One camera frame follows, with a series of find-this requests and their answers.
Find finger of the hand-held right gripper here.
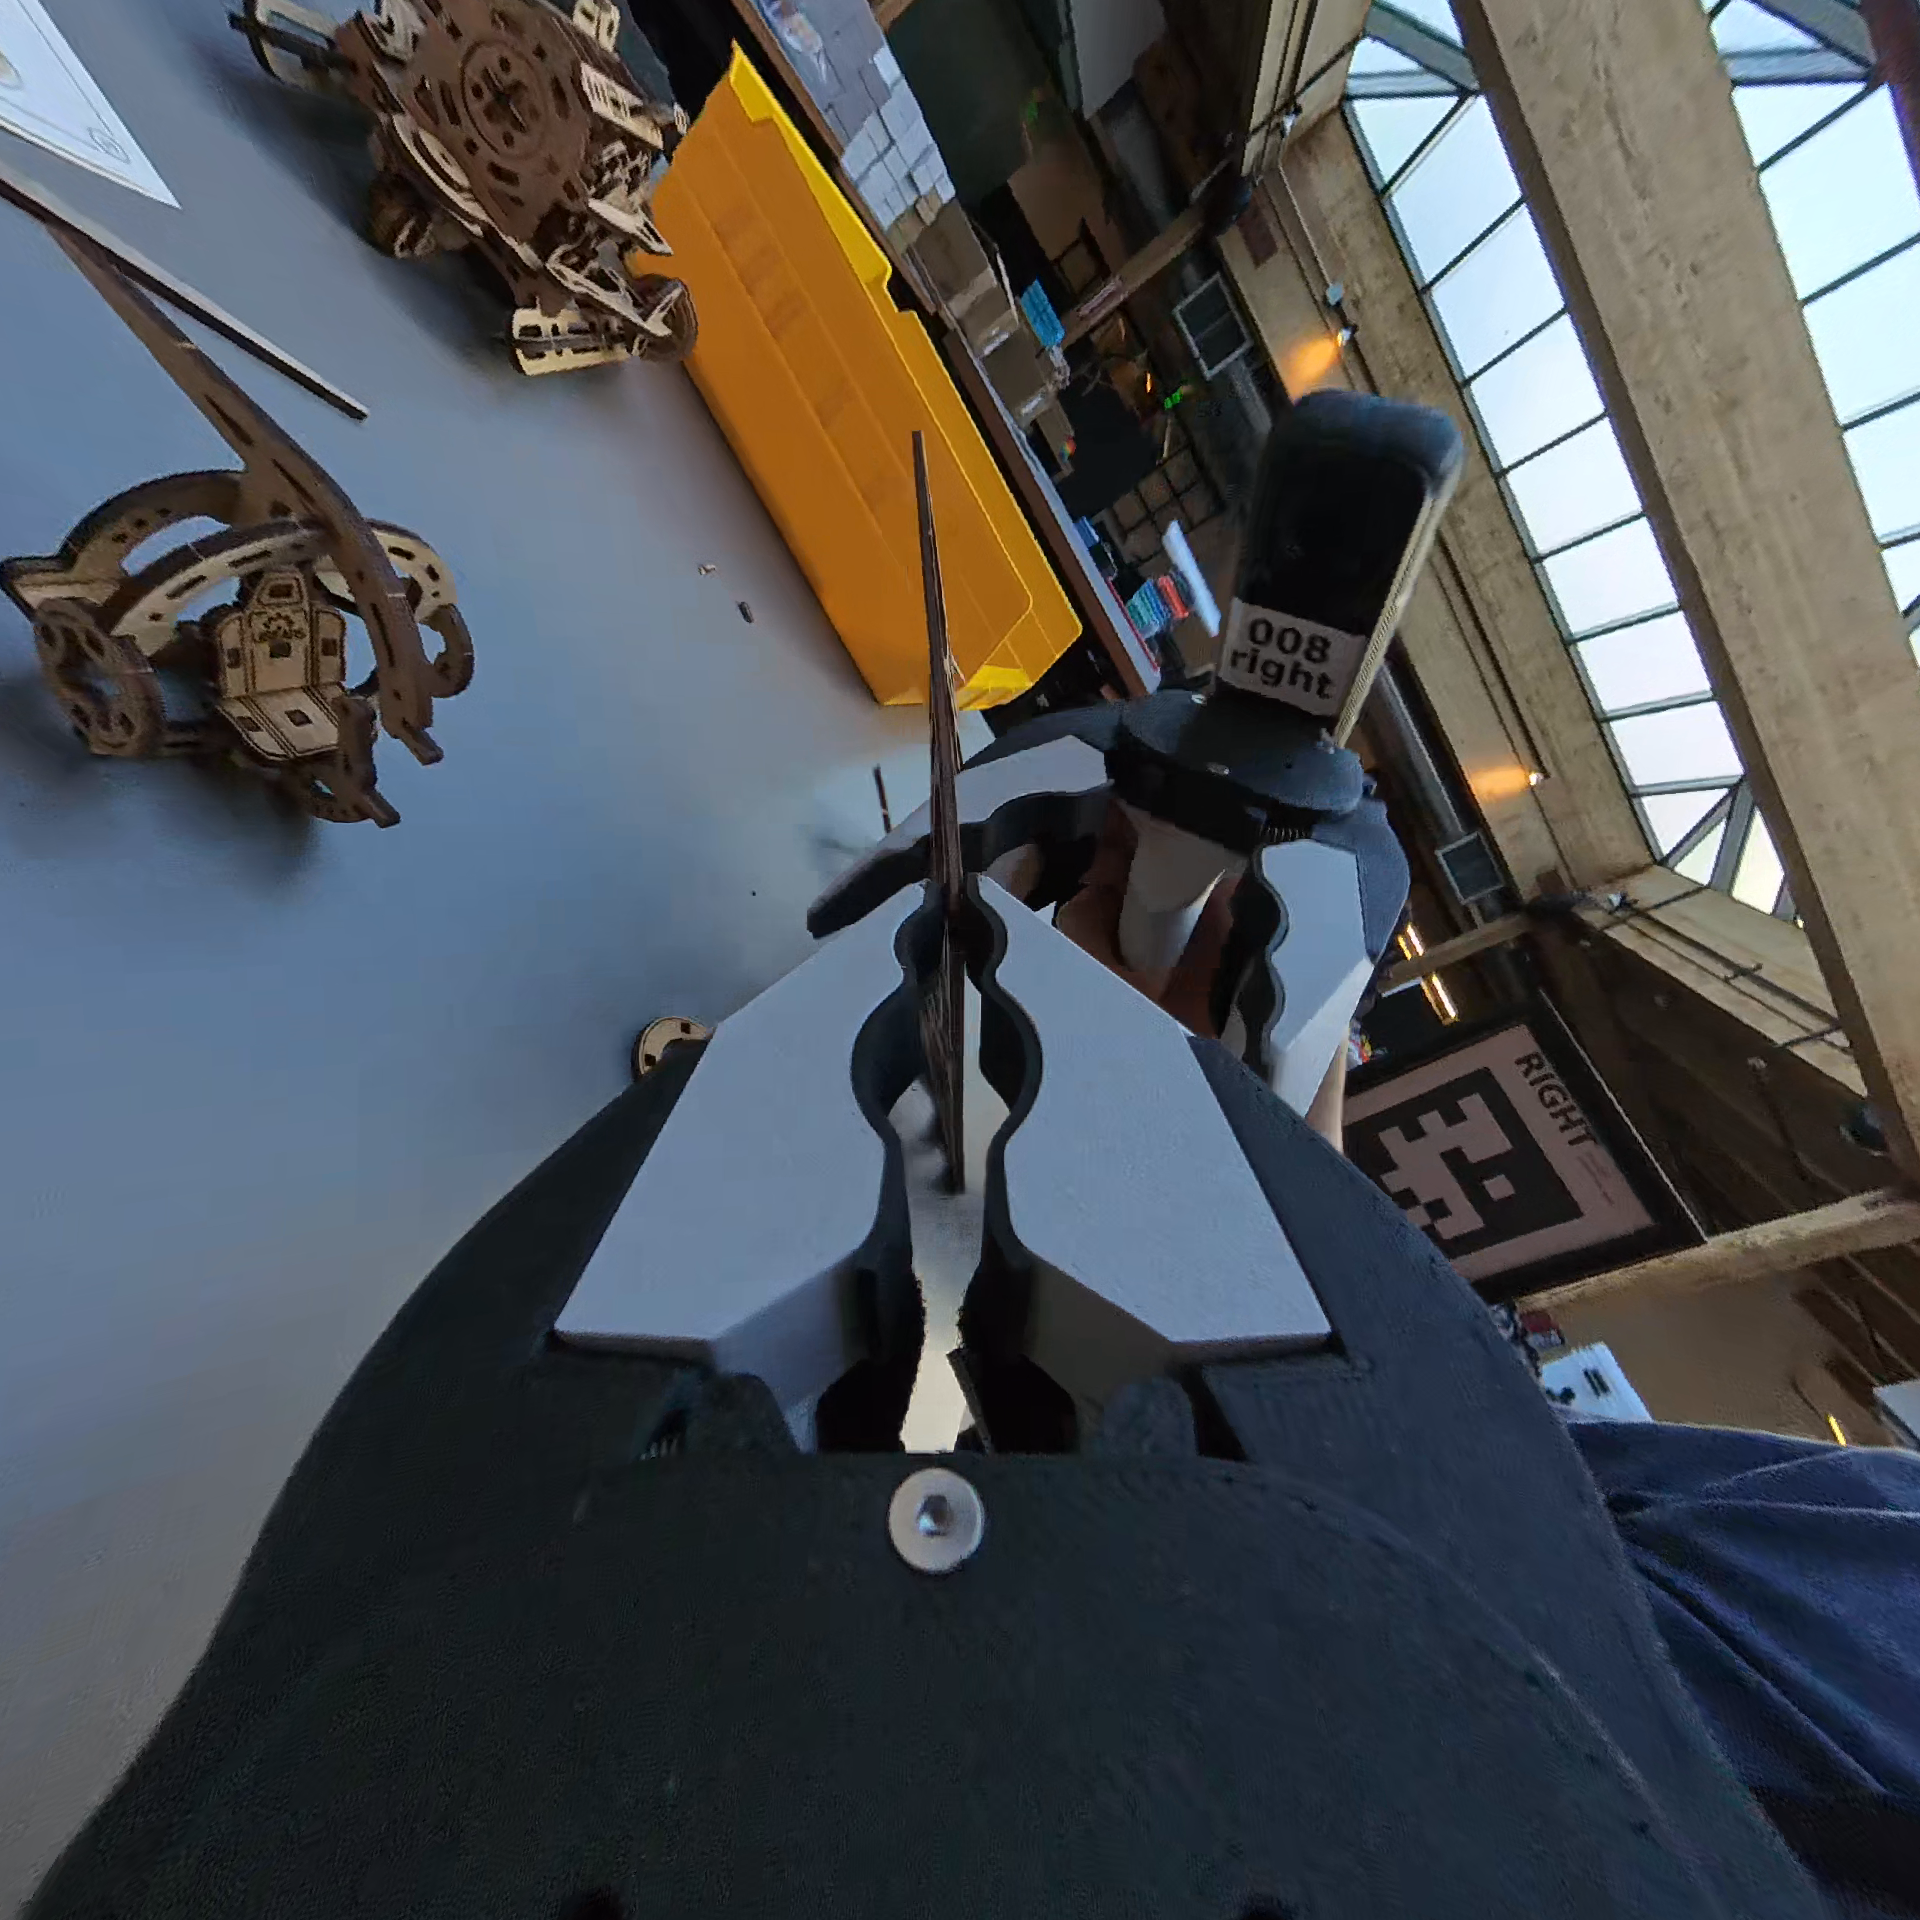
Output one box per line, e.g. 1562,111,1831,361
1212,837,1378,1116
807,735,1125,939

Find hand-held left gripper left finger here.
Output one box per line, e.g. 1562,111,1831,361
550,883,938,1453

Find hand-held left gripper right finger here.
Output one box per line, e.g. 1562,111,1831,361
966,874,1340,1453

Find wooden parts sheet round cutouts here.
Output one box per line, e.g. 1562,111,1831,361
909,430,981,1198

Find small wooden model assembly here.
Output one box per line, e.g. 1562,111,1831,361
0,164,480,830

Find person's right forearm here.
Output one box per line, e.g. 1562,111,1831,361
1302,1047,1920,1920

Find large wooden model assembly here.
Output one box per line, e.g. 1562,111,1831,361
230,0,702,380

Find person's right hand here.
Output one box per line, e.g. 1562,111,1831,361
1053,799,1250,1039

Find framed black-white marker sign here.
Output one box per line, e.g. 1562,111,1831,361
1340,1002,1706,1306

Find large skylight window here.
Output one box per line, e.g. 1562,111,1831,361
1342,37,1793,922

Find yellow plastic bin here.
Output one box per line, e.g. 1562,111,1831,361
626,41,1085,713

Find stack of white boxes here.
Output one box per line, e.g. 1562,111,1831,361
830,27,962,231

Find white card sheet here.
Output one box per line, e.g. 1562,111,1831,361
0,0,183,207

